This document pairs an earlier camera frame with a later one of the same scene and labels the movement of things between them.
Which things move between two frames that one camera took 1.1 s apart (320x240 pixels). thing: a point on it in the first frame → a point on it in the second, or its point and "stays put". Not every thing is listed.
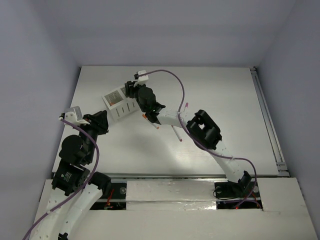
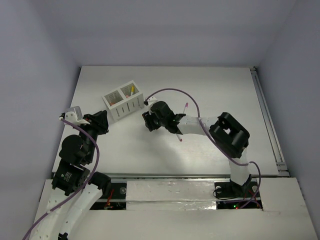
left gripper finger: x=104 y=121 stays put
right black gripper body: x=132 y=91 → x=153 y=121
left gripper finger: x=96 y=119 stays put
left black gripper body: x=93 y=122 stays put
